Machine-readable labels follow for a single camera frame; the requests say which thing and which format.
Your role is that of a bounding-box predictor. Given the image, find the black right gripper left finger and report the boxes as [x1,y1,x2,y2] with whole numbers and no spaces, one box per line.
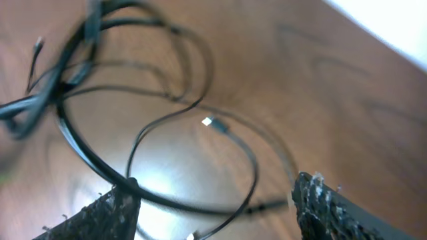
[34,188,141,240]

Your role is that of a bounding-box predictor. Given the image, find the black usb cable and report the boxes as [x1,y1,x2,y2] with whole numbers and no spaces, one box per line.
[0,0,291,240]

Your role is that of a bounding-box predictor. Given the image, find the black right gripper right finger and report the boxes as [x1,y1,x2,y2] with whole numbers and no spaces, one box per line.
[292,172,413,240]

